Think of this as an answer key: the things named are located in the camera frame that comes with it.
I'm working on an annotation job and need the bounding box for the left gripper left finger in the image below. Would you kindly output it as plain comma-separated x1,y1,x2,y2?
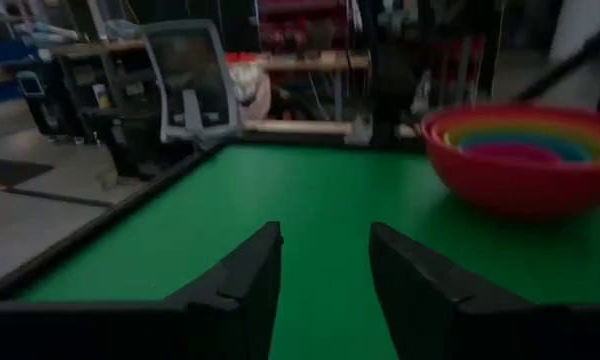
163,221,285,360

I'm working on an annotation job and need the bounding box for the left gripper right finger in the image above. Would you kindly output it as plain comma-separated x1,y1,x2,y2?
368,221,534,360

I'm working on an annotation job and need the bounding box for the small pink plastic bowl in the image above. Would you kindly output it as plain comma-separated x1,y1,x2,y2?
462,142,566,164

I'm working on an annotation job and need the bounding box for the blue plastic bowl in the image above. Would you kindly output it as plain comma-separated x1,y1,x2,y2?
457,132,594,164

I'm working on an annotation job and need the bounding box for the yellow-green plastic bowl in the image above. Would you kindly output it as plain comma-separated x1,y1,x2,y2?
442,121,600,161

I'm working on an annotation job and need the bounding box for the orange plastic bowl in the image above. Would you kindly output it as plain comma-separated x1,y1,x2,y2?
427,110,600,151

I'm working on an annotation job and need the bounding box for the wooden shelf bench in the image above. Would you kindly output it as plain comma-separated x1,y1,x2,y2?
49,39,372,137

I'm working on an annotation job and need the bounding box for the green table mat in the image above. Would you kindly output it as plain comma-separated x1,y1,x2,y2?
14,144,600,360

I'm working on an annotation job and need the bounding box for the large red plastic bowl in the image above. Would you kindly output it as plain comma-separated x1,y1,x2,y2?
419,103,600,219

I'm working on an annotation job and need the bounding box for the black box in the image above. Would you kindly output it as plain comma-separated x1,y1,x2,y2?
84,107,162,177

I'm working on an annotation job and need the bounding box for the pink cloth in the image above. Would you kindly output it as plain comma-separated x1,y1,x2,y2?
224,52,272,121

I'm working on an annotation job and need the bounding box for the grey mesh office chair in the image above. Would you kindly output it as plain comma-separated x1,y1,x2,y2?
139,19,241,146

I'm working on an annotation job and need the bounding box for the red storage rack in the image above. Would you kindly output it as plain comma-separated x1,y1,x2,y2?
257,0,352,52

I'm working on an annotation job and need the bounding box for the white pillar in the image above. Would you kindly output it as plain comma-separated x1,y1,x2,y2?
548,0,600,107

